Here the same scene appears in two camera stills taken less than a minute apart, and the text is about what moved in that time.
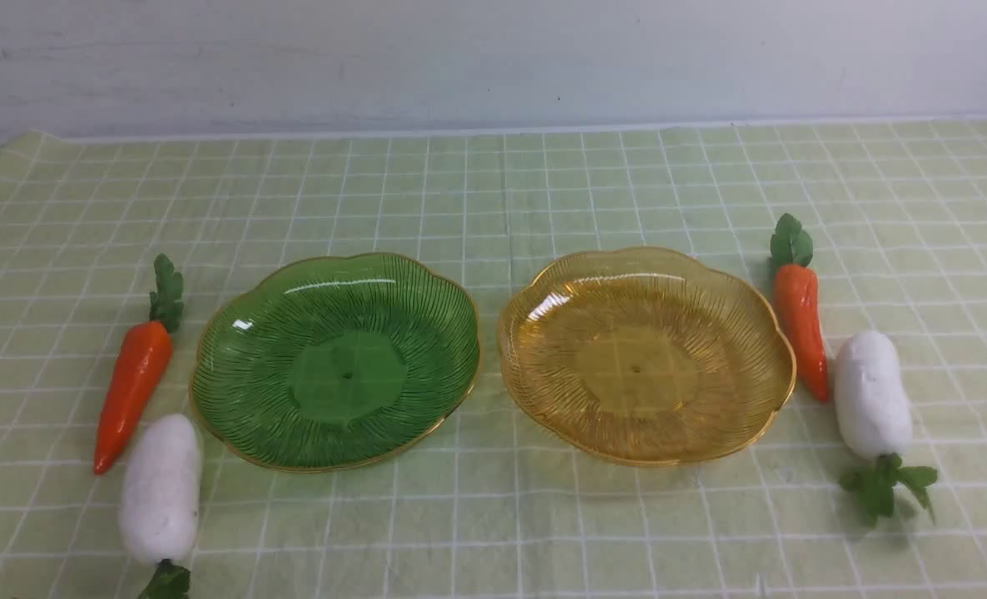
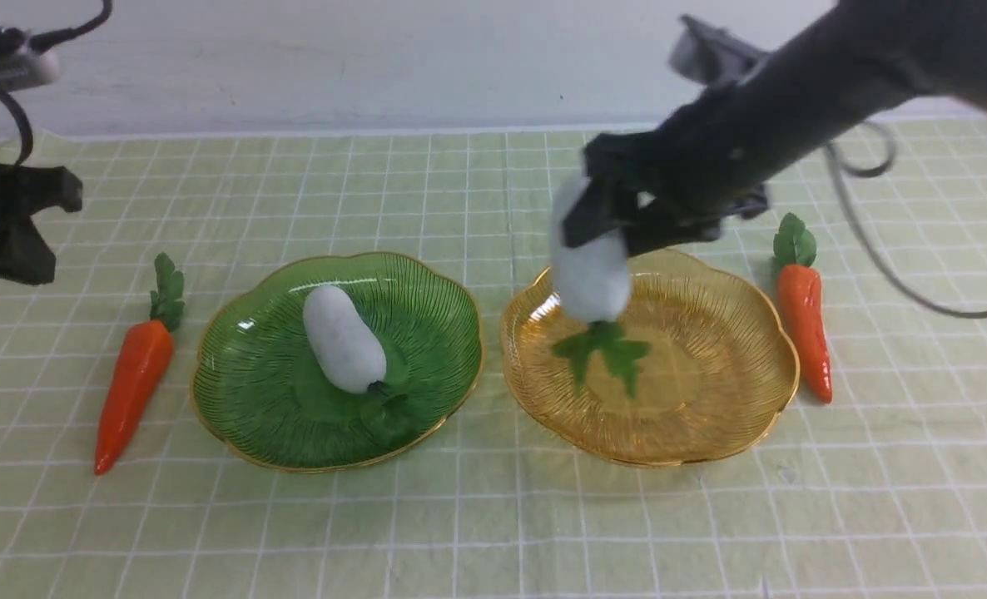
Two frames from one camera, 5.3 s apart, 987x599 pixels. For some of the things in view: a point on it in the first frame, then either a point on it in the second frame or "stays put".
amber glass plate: (646, 354) stays put
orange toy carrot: (796, 283) stays put
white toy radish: (874, 409) to (593, 281)
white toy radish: (160, 501) to (349, 350)
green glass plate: (315, 364) stays put
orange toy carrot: (141, 364) stays put
